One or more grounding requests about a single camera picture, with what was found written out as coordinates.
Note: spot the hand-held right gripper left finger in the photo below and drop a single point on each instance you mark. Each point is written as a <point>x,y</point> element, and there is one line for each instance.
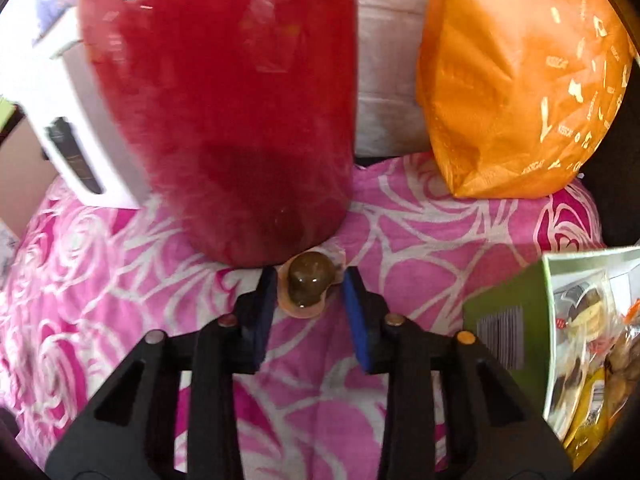
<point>265,320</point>

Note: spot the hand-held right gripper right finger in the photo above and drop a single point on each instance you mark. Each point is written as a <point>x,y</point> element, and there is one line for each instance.
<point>356,320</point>

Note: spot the round brown snack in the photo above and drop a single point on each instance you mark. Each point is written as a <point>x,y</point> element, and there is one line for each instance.
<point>307,280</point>

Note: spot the green cardboard box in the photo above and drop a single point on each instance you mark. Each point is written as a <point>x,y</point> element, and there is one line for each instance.
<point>500,285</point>

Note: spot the clear brown biscuit packet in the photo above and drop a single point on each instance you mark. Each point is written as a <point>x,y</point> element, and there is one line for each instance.
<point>580,305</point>

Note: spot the pink rose tablecloth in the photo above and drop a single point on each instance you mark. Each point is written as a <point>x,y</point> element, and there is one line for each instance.
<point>425,220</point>

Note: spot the red thermos jug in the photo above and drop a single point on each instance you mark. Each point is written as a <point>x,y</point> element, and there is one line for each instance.
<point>225,110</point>

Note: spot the orange tote bag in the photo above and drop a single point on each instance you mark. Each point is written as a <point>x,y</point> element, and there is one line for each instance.
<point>515,85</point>

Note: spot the brown cardboard box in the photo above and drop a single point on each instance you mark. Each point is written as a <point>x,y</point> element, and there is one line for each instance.
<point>20,175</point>

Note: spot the white cup-print box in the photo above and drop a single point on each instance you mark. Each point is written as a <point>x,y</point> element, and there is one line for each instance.
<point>50,85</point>

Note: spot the green box lid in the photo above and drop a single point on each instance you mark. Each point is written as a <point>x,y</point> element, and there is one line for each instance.
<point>7,112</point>

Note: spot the purple bedding wall poster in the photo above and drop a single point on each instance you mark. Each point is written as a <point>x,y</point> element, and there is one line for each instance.
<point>55,0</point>

